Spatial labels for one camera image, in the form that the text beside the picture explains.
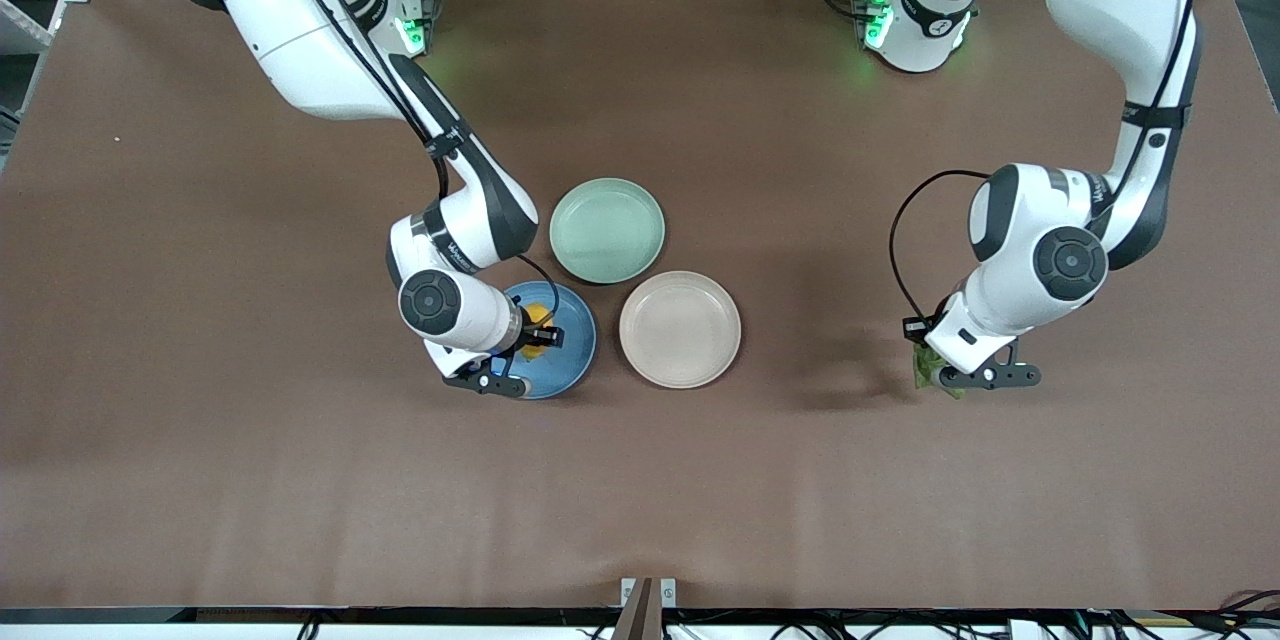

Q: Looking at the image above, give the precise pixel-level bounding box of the yellow lemon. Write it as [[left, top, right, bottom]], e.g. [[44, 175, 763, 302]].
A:
[[520, 302, 558, 362]]

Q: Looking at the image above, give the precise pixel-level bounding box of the green lettuce leaf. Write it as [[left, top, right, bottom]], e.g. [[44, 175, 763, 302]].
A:
[[908, 342, 966, 400]]

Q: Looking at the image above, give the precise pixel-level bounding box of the blue round plate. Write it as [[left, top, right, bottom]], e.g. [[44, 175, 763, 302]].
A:
[[497, 280, 598, 401]]

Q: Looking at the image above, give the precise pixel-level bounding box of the green round plate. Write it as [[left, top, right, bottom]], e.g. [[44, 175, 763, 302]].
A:
[[549, 177, 666, 286]]

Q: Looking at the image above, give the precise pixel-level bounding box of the beige round plate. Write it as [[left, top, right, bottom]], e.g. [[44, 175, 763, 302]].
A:
[[618, 270, 743, 390]]

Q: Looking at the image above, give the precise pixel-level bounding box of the brown table cover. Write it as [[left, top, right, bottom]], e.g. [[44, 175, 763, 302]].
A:
[[0, 0, 1280, 611]]

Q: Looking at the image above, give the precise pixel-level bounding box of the black table edge trim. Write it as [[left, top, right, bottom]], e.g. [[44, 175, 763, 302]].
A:
[[0, 606, 1280, 627]]

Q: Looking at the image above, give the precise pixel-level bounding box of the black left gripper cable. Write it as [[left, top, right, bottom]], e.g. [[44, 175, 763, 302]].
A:
[[888, 0, 1201, 323]]

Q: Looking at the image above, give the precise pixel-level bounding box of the white metal mounting bracket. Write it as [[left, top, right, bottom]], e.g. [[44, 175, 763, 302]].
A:
[[620, 577, 678, 611]]

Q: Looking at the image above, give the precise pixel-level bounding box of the grey camera mast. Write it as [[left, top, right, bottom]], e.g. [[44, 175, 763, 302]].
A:
[[610, 577, 663, 640]]

